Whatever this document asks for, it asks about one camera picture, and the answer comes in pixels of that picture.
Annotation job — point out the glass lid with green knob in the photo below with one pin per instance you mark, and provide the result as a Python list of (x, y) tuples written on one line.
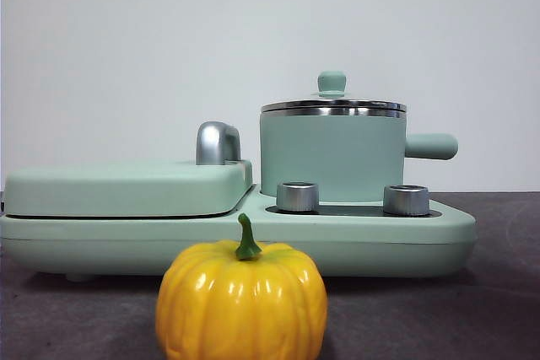
[(332, 82)]

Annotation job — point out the silver control knob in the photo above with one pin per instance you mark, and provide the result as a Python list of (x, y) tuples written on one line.
[(406, 200), (297, 197)]

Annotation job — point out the yellow toy pumpkin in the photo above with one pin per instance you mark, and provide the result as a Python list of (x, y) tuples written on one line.
[(240, 305)]

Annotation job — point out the mint green breakfast machine base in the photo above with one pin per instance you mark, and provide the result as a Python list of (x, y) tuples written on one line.
[(126, 246)]

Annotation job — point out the mint green griddle cover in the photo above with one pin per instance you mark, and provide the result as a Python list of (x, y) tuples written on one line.
[(105, 191)]

